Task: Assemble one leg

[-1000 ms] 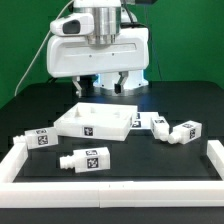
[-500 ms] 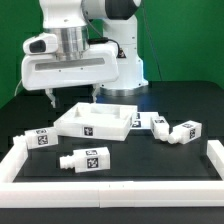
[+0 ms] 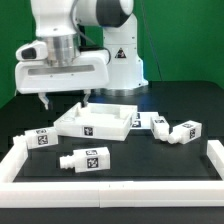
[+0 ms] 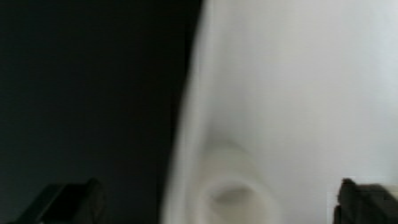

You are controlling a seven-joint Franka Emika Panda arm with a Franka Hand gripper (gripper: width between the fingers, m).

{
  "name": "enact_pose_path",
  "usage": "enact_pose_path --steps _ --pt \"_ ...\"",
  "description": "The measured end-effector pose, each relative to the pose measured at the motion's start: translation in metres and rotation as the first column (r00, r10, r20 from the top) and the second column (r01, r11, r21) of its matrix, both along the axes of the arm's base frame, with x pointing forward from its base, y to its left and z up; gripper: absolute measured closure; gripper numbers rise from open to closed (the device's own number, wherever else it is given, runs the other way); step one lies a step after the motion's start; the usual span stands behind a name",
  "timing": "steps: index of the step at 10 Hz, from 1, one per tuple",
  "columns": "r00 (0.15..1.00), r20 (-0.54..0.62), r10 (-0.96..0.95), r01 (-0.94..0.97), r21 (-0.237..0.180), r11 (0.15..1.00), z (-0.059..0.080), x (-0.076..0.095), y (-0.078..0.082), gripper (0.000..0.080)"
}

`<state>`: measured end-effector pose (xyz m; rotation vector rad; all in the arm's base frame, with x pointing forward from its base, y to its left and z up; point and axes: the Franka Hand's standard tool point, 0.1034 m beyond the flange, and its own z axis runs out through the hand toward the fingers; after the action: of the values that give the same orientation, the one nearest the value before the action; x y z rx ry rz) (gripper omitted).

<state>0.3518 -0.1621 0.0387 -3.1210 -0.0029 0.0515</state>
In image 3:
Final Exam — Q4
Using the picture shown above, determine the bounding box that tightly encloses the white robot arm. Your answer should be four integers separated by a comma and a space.
15, 0, 148, 105

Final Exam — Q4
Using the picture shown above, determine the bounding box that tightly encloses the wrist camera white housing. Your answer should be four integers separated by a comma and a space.
16, 40, 48, 61

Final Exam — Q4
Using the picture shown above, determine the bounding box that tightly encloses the white sheet with tags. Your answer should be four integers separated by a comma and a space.
132, 112, 158, 129

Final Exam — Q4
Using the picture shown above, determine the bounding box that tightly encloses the white U-shaped fence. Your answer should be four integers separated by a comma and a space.
0, 143, 224, 208

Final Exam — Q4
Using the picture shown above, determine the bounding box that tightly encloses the white square table top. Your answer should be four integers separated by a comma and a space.
54, 102, 137, 141

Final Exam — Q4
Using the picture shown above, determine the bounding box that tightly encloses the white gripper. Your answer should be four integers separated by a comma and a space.
15, 53, 109, 110

